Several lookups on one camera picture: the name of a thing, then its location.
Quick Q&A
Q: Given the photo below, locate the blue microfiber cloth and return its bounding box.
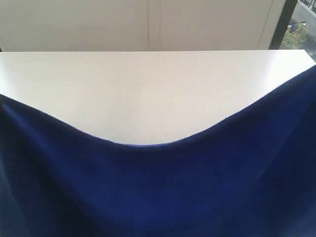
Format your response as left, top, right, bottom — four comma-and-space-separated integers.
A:
0, 67, 316, 237

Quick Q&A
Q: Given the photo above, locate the green tree outside window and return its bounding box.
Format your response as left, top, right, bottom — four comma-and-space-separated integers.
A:
280, 22, 308, 49

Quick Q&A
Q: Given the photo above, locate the black window frame post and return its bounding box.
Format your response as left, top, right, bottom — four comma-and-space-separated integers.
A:
269, 0, 297, 50

